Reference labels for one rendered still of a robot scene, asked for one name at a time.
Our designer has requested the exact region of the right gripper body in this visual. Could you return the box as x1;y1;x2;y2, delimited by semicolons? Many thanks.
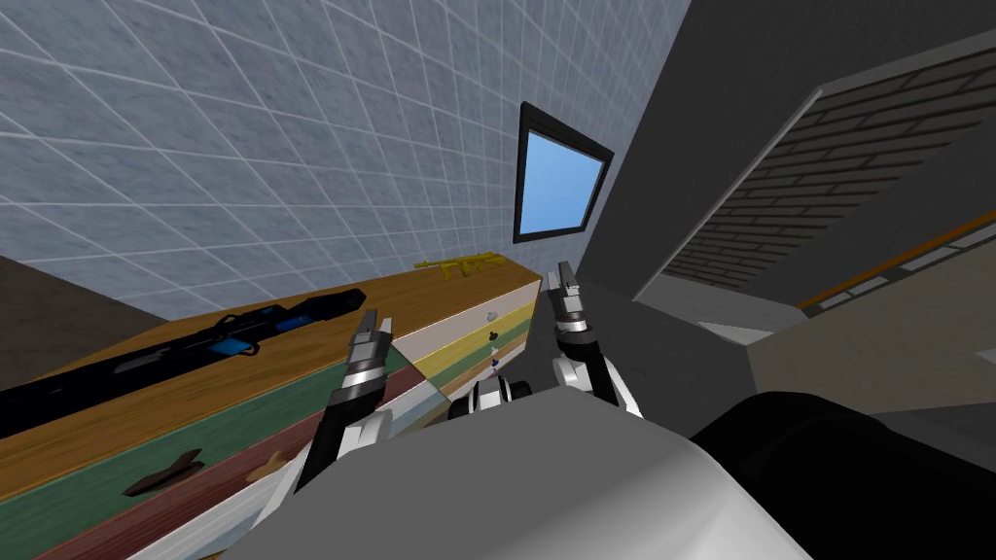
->
551;286;590;335

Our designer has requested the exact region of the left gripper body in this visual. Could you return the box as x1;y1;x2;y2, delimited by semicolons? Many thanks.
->
347;330;394;374

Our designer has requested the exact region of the wooden dresser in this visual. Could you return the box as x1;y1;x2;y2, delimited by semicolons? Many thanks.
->
0;252;544;560

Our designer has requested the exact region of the white drawer front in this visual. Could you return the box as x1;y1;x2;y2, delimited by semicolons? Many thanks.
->
392;281;542;363

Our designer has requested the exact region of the yellow drawer front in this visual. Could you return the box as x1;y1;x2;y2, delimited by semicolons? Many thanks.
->
411;302;538;378

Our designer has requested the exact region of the black-framed window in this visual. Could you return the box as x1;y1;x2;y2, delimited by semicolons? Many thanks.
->
512;100;616;245

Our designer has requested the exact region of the yellow rifle-shaped object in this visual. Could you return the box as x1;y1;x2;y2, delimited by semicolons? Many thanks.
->
413;252;504;282

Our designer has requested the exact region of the small green drawer front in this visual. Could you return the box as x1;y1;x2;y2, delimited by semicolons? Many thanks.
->
427;322;534;390

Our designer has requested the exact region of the large green drawer front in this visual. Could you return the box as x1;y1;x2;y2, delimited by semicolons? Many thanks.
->
0;347;425;560

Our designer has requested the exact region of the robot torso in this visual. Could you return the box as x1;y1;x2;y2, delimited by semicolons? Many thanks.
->
221;372;814;560

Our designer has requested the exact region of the long black and blue object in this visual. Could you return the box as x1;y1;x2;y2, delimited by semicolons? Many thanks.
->
0;288;368;438

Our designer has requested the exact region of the dark red drawer front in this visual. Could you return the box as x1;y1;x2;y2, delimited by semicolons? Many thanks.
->
34;365;428;560

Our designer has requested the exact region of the pale blue drawer front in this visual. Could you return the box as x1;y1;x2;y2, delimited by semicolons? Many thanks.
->
127;388;451;560

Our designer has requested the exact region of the tan drawer handle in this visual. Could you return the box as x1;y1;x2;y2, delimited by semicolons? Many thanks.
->
246;453;291;484

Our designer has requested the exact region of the dark brown drawer handle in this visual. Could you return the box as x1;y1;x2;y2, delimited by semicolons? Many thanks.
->
124;448;205;498

